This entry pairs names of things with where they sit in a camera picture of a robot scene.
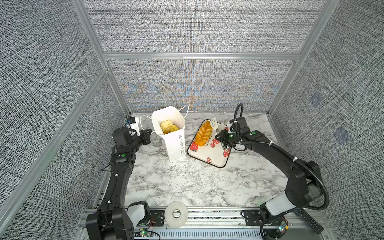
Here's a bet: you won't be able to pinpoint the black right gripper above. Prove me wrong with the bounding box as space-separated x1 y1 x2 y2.
213 129 241 147

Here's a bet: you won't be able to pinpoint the white slotted bread tongs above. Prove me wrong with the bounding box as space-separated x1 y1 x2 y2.
210 117 226 134

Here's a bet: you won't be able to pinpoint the long braided fake bread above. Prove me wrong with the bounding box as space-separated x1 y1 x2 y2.
195 121 213 147

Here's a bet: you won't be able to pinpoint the round fake bread bottom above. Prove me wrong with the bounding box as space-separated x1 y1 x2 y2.
160 120 174 135

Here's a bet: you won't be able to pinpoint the white paper gift bag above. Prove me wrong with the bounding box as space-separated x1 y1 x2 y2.
150 102 190 161

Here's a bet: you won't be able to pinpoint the fake croissant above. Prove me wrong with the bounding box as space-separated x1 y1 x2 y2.
170 124 179 132

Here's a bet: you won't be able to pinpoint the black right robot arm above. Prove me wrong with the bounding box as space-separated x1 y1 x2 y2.
215 117 330 217

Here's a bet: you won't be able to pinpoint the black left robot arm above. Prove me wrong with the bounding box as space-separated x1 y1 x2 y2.
86 127 152 240

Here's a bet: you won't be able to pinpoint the white tray with black rim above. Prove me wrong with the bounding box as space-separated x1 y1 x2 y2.
188 120 232 168

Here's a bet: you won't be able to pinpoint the white tape roll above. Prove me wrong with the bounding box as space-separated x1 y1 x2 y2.
165 201 189 229

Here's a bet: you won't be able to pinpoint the black remote control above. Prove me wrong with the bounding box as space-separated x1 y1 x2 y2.
295 209 324 235

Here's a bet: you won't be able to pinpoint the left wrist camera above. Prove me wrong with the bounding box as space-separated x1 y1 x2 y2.
124 115 140 136

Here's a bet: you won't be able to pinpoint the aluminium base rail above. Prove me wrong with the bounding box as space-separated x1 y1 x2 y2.
134 207 337 240

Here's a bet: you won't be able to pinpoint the black corrugated cable conduit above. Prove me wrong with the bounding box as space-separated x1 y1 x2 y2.
233 102 330 211

